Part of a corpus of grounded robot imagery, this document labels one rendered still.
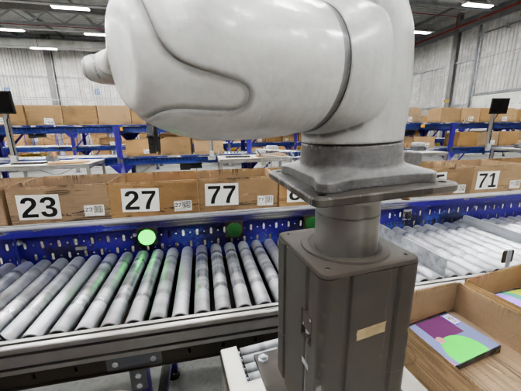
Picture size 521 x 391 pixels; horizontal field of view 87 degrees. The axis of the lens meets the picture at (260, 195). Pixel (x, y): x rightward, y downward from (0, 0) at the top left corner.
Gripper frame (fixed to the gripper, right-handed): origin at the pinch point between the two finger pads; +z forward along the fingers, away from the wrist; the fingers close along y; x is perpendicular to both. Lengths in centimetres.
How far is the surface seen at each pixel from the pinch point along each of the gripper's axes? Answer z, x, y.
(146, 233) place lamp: 36.4, -4.3, 15.8
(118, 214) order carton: 28.9, -17.2, 7.9
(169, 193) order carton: 20.5, 5.8, 8.1
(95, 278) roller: 45, -19, 36
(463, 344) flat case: 41, 78, 95
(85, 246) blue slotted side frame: 42, -31, 11
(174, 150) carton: 28, -30, -419
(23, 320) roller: 45, -32, 56
